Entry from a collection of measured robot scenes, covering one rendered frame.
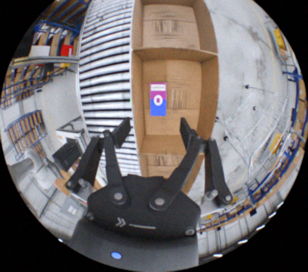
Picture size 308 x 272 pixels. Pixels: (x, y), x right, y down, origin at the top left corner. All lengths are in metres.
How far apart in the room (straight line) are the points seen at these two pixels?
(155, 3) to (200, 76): 0.51
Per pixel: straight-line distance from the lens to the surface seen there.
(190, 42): 0.53
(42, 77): 0.76
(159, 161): 0.67
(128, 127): 0.20
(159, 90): 0.46
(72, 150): 1.17
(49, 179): 1.08
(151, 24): 0.58
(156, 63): 0.48
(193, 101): 0.51
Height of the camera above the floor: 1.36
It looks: 69 degrees down
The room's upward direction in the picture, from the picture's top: 168 degrees counter-clockwise
